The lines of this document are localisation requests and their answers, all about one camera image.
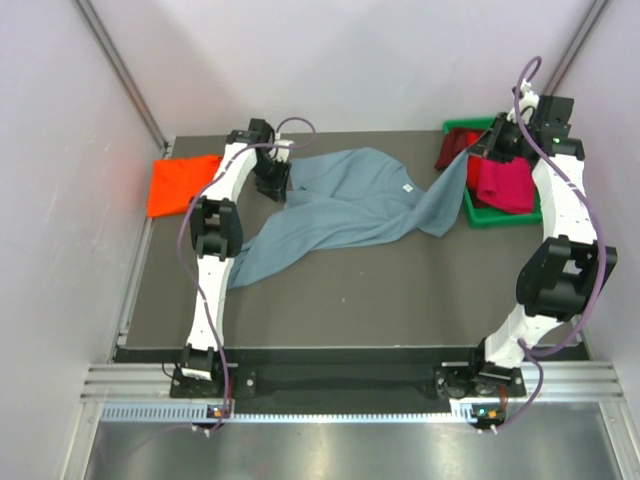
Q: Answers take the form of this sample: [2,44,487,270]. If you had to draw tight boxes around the green plastic bin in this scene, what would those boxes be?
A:
[443,117,542,228]

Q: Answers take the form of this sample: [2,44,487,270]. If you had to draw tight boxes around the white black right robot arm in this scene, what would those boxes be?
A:
[463,93,617,396]

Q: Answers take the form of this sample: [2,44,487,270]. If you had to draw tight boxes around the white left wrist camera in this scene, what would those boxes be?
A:
[271,138,295,163]

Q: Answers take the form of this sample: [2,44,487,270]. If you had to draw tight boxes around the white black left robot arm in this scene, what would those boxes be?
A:
[177,118,292,401]

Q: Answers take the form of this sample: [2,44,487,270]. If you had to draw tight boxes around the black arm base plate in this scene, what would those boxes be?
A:
[169,363,526,401]

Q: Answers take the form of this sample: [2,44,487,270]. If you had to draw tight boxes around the dark red t shirt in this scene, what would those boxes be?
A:
[434,127,484,171]

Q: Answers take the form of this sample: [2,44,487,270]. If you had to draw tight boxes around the grey slotted cable duct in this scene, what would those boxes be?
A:
[101,403,504,424]

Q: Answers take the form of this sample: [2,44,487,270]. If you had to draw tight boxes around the blue grey t shirt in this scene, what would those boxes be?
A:
[229,148,468,289]

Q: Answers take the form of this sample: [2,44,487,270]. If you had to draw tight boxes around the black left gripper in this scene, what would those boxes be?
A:
[252,156,291,203]

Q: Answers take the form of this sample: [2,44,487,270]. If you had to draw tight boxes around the orange folded t shirt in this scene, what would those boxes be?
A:
[146,154,223,218]

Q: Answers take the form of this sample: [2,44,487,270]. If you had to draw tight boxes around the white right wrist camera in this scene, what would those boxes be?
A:
[517,80,540,125]

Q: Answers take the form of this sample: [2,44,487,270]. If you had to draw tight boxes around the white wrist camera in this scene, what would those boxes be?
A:
[517,80,540,125]
[271,138,295,163]

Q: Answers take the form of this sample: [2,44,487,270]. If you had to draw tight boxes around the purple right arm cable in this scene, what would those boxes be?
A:
[494,55,609,432]

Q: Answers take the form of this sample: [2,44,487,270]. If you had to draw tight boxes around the pink t shirt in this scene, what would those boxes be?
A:
[476,157,536,214]

